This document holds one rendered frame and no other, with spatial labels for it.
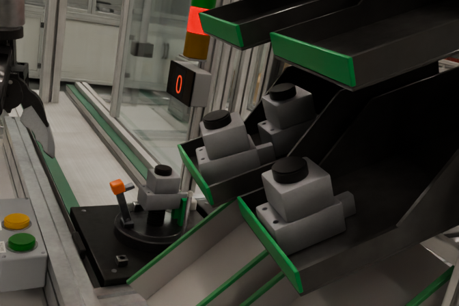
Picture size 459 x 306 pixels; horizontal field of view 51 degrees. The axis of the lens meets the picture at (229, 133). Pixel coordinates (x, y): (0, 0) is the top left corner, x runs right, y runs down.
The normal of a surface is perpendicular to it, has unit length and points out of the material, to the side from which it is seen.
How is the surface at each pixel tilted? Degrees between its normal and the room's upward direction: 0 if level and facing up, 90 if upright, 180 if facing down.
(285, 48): 115
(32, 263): 90
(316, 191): 90
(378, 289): 45
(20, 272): 90
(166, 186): 90
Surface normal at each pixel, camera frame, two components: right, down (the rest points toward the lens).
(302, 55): -0.92, 0.33
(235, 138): 0.14, 0.37
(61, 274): 0.18, -0.95
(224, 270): -0.53, -0.72
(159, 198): 0.47, 0.33
